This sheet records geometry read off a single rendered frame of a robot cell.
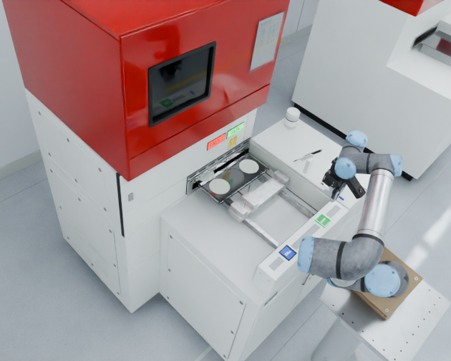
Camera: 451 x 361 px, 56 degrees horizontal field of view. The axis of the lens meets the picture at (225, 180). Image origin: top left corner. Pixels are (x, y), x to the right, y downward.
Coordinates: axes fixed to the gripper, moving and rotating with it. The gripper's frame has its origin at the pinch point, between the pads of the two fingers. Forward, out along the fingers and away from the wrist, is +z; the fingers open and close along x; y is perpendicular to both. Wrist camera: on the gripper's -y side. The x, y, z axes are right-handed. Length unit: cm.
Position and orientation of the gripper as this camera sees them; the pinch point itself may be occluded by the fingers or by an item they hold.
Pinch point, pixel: (333, 200)
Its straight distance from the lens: 187.9
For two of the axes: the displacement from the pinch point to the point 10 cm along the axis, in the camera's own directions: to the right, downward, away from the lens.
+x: -6.9, 4.7, -5.5
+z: -1.2, 6.8, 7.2
